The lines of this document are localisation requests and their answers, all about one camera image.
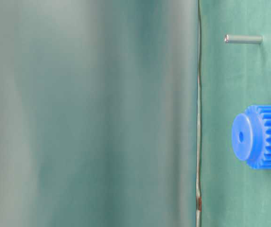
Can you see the blue plastic gear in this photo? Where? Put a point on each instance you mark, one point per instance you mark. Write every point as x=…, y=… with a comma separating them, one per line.
x=251, y=136

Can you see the green table mat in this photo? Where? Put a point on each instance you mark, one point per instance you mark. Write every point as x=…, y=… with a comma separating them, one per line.
x=233, y=77

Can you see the green backdrop curtain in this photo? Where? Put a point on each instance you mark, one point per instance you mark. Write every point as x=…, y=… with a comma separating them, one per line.
x=98, y=107

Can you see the grey metal shaft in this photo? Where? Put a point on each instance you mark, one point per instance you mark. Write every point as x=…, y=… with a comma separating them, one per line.
x=243, y=39

